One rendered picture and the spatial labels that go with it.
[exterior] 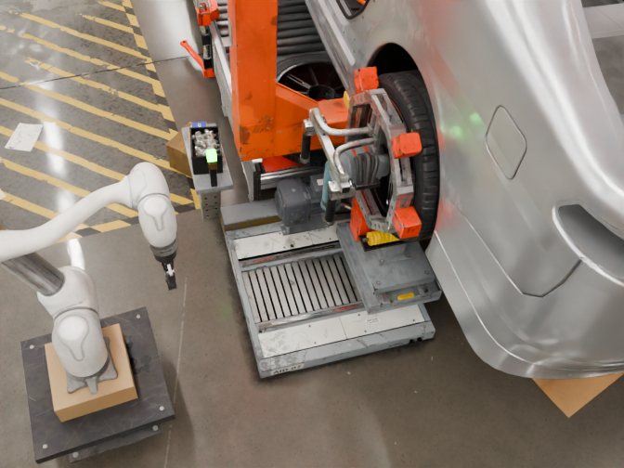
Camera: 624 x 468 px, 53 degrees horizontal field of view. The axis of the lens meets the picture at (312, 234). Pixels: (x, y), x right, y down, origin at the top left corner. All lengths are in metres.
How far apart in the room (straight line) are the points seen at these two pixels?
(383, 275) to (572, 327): 1.29
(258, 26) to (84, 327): 1.25
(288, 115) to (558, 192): 1.51
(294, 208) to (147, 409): 1.09
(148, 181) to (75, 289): 0.56
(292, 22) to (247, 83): 1.66
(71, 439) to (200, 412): 0.56
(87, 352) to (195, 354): 0.74
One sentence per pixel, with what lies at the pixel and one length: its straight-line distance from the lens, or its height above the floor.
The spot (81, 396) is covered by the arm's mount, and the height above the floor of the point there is 0.40.
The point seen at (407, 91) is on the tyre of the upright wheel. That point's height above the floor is 1.18.
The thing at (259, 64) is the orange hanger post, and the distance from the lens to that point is 2.55.
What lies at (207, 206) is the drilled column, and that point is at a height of 0.10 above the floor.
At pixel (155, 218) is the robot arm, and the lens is 1.87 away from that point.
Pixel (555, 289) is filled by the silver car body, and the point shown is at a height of 1.28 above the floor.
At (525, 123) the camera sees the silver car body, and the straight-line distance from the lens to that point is 1.66.
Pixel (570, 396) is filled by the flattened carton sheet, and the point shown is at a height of 0.01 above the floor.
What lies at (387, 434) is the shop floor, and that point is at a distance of 2.80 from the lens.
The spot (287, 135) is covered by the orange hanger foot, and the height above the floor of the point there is 0.65.
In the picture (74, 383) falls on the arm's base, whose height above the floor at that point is 0.42.
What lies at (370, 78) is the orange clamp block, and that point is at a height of 1.10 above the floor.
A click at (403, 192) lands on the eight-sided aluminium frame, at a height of 0.96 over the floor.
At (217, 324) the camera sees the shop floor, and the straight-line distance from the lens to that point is 2.98.
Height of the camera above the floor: 2.58
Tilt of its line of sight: 52 degrees down
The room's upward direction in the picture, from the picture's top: 6 degrees clockwise
